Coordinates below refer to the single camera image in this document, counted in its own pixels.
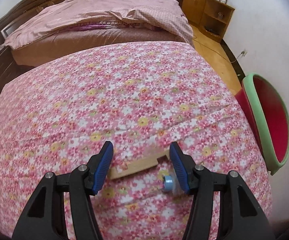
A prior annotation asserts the pink quilt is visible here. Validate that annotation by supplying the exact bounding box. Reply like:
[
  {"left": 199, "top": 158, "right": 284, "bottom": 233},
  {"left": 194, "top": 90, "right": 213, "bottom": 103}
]
[{"left": 4, "top": 0, "right": 193, "bottom": 50}]

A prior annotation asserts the dark wooden headboard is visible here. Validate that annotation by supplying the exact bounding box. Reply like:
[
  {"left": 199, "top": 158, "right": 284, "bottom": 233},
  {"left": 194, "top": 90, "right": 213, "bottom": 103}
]
[{"left": 0, "top": 0, "right": 79, "bottom": 46}]

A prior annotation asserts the blue plastic bottle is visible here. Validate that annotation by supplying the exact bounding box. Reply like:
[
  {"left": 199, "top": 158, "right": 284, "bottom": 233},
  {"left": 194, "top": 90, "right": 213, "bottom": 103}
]
[{"left": 162, "top": 174, "right": 183, "bottom": 196}]

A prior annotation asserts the wooden notched stick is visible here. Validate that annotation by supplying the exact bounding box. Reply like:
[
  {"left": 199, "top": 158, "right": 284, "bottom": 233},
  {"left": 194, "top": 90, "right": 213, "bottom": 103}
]
[{"left": 108, "top": 150, "right": 170, "bottom": 180}]

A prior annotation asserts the dark wooden nightstand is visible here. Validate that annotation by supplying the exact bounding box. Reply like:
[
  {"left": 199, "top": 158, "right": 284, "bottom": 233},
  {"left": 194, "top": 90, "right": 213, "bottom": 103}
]
[{"left": 0, "top": 47, "right": 17, "bottom": 87}]

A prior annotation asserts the long wooden desk cabinet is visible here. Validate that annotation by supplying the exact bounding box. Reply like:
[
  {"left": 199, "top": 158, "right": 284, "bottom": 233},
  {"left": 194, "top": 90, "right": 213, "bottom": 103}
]
[{"left": 177, "top": 0, "right": 234, "bottom": 43}]

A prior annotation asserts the floral pink bed sheet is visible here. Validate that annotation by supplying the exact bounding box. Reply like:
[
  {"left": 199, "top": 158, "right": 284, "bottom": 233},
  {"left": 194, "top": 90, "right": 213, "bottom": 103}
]
[{"left": 0, "top": 42, "right": 272, "bottom": 236}]

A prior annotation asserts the brown mattress bed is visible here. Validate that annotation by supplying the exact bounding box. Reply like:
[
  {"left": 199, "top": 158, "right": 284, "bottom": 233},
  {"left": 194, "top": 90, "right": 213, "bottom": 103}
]
[{"left": 12, "top": 28, "right": 181, "bottom": 67}]

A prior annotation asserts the red bin with green rim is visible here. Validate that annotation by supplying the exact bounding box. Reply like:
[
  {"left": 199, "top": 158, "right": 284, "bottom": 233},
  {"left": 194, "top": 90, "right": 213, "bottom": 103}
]
[{"left": 235, "top": 73, "right": 289, "bottom": 175}]

